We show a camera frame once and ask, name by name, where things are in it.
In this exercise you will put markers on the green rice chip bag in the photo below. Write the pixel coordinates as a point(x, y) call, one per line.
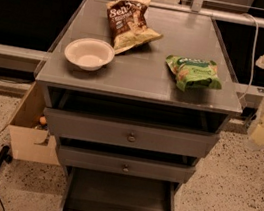
point(193, 73)

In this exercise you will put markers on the brown chip bag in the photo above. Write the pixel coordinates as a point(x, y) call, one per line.
point(128, 24)

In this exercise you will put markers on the grey drawer cabinet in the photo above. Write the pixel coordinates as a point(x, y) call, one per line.
point(138, 86)

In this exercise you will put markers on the grey top drawer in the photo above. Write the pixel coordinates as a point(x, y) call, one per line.
point(98, 129)

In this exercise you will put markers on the grey drawer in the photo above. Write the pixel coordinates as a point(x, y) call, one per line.
point(98, 129)
point(128, 165)
point(88, 190)

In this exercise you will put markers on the grey middle drawer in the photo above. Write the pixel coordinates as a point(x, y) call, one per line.
point(128, 165)

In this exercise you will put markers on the grey bottom drawer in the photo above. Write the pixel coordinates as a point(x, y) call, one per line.
point(88, 190)

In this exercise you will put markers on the white paper bowl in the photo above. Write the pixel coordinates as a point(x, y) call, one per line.
point(89, 54)

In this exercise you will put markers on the orange ball in box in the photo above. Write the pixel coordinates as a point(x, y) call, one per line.
point(42, 120)

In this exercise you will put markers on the cardboard box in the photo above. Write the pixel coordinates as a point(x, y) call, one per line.
point(29, 140)

